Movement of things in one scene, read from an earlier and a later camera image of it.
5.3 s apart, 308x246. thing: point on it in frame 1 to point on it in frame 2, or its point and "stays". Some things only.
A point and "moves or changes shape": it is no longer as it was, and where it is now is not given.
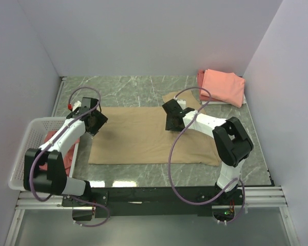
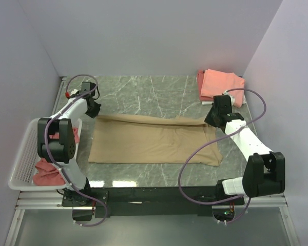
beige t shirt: (135, 136) moves or changes shape
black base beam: (142, 202) stays
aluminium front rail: (259, 198) stays
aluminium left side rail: (63, 79) stays
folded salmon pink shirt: (225, 87) stays
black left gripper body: (99, 120) to (93, 111)
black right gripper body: (170, 125) to (211, 118)
